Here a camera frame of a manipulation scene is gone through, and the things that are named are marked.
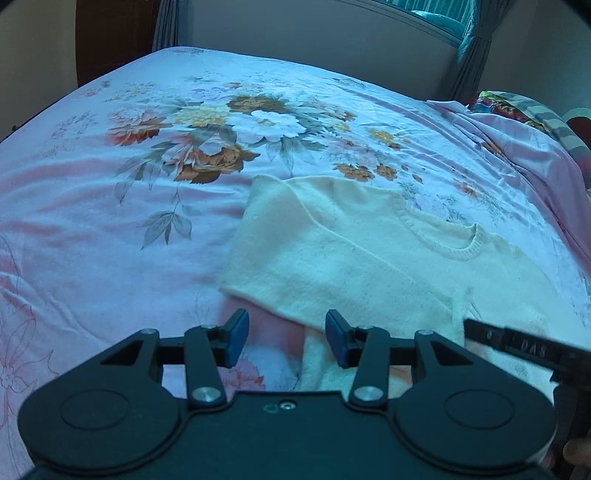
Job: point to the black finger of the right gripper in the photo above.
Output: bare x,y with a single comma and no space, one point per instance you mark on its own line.
568,364

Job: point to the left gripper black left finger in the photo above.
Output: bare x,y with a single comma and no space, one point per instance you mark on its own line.
202,350

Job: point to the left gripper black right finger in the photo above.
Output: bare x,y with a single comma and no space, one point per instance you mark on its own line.
372,351

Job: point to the cream knitted sweater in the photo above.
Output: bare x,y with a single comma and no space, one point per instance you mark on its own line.
312,244

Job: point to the person's right hand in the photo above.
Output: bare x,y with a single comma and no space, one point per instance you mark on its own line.
578,452

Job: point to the pink floral bed sheet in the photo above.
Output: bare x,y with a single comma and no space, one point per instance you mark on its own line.
119,206

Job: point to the pink crumpled blanket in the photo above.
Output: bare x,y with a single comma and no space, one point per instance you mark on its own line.
552,173

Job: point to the colourful striped pillow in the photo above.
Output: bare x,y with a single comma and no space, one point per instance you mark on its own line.
530,112

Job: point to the dark wooden door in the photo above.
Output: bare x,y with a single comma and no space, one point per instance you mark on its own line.
112,33

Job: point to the teal curtain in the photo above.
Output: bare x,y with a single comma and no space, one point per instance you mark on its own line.
473,24

